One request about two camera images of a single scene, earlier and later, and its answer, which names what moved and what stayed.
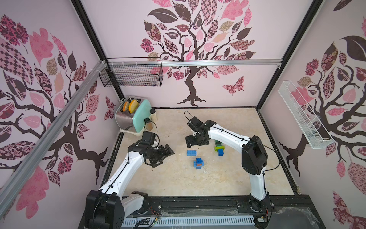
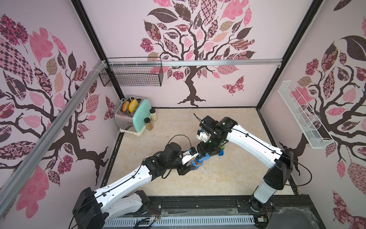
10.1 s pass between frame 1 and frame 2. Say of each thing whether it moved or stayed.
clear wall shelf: stayed
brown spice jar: stayed
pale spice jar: stayed
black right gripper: moved
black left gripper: moved
